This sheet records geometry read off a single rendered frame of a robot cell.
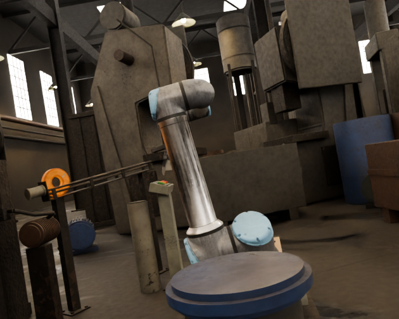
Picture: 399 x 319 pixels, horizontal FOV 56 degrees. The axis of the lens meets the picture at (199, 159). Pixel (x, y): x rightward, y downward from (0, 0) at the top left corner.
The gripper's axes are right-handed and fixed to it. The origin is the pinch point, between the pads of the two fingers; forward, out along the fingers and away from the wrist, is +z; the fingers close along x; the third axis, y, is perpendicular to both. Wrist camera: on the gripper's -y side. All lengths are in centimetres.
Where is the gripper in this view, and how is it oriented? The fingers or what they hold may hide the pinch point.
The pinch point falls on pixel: (163, 172)
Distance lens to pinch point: 217.2
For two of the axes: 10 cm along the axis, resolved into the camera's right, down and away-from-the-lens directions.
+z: -1.9, 9.8, 0.0
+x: 0.4, 0.1, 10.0
